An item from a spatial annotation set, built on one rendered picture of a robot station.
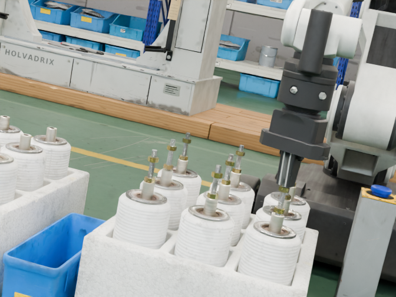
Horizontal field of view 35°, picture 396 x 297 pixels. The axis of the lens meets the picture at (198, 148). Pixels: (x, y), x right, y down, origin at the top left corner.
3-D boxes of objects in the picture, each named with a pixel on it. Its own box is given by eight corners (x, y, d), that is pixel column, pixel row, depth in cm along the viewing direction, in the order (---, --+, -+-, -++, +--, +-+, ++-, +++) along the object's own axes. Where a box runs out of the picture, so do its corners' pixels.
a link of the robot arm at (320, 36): (284, 74, 110) (298, 8, 107) (346, 87, 107) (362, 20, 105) (276, 78, 99) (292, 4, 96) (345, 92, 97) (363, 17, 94)
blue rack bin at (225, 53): (210, 53, 639) (214, 32, 635) (246, 60, 631) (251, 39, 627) (197, 53, 591) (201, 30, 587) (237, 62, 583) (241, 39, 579)
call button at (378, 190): (368, 192, 126) (370, 182, 126) (389, 197, 125) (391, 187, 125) (369, 197, 122) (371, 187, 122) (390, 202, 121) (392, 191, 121)
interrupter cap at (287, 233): (287, 244, 105) (288, 240, 105) (246, 230, 108) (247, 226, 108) (301, 234, 112) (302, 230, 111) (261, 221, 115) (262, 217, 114)
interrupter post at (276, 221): (278, 236, 108) (282, 217, 108) (265, 231, 109) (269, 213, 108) (283, 233, 110) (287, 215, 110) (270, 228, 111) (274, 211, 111)
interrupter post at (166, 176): (164, 188, 124) (167, 171, 123) (156, 184, 126) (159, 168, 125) (172, 187, 126) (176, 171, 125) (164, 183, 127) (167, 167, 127)
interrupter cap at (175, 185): (164, 192, 120) (165, 189, 120) (138, 181, 125) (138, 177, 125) (191, 190, 126) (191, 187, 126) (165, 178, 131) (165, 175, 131)
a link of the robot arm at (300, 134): (337, 159, 107) (354, 89, 105) (312, 163, 99) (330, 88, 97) (273, 139, 114) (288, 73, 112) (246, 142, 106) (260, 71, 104)
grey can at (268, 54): (259, 65, 605) (263, 45, 601) (275, 68, 601) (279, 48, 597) (256, 65, 590) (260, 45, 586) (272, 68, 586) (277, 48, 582)
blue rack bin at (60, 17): (50, 20, 682) (53, 0, 678) (83, 26, 674) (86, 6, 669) (26, 17, 635) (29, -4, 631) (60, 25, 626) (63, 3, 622)
